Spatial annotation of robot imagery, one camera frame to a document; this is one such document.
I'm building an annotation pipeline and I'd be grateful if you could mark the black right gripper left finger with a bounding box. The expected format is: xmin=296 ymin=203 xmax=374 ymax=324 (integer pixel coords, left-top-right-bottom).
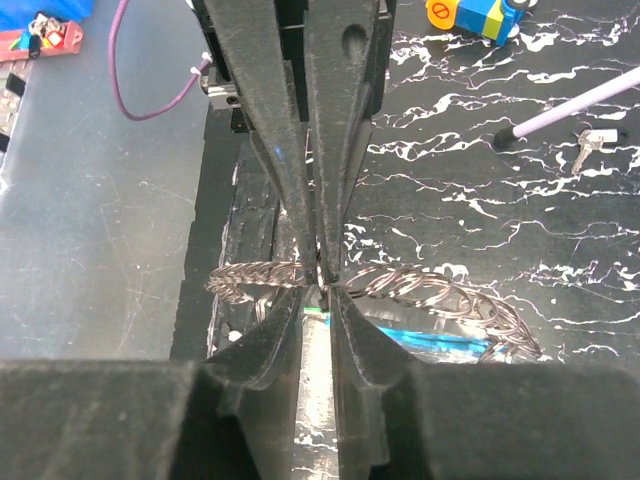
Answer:
xmin=206 ymin=288 xmax=303 ymax=479

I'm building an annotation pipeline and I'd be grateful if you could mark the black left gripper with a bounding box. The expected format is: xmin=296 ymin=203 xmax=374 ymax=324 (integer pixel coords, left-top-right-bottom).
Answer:
xmin=189 ymin=1 xmax=397 ymax=283

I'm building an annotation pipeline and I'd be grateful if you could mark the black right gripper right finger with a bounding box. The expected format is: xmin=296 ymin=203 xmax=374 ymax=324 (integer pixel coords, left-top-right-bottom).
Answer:
xmin=329 ymin=287 xmax=440 ymax=479

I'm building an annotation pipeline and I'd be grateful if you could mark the blue key cap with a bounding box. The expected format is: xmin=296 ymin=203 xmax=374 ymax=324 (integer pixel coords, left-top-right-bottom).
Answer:
xmin=378 ymin=326 xmax=489 ymax=355

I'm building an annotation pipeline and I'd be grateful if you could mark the green capped key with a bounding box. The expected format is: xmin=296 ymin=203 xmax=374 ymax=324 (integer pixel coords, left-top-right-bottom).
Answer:
xmin=303 ymin=307 xmax=330 ymax=319

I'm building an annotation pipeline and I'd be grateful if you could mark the yellow blue toy block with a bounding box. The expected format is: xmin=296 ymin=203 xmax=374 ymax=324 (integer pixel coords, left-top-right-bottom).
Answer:
xmin=425 ymin=0 xmax=538 ymax=46

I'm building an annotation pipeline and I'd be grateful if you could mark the white perforated music stand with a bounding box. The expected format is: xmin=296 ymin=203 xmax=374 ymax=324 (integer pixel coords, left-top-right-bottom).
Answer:
xmin=492 ymin=67 xmax=640 ymax=150

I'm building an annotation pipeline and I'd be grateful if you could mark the red tray with items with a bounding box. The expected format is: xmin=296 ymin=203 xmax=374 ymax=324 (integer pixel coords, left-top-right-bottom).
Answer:
xmin=1 ymin=12 xmax=84 ymax=62

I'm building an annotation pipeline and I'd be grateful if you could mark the small silver key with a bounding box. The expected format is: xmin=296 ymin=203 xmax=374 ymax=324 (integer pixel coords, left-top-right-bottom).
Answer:
xmin=571 ymin=129 xmax=603 ymax=174

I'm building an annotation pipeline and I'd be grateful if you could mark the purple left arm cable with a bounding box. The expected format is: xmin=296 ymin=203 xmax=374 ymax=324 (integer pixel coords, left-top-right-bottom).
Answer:
xmin=109 ymin=0 xmax=214 ymax=122

